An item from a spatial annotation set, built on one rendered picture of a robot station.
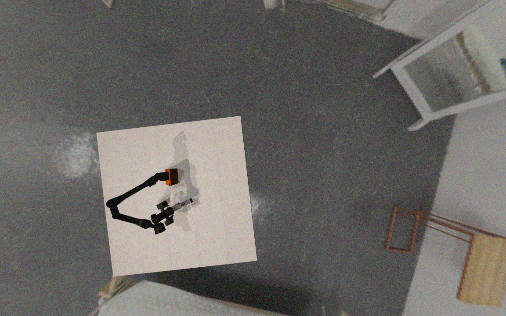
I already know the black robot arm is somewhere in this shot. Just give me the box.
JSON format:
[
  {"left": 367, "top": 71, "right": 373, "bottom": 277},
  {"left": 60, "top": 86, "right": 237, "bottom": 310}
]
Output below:
[{"left": 106, "top": 172, "right": 174, "bottom": 234}]

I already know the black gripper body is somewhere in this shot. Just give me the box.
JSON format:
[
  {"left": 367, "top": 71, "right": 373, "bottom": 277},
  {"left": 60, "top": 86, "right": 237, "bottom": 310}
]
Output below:
[{"left": 157, "top": 202, "right": 174, "bottom": 226}]

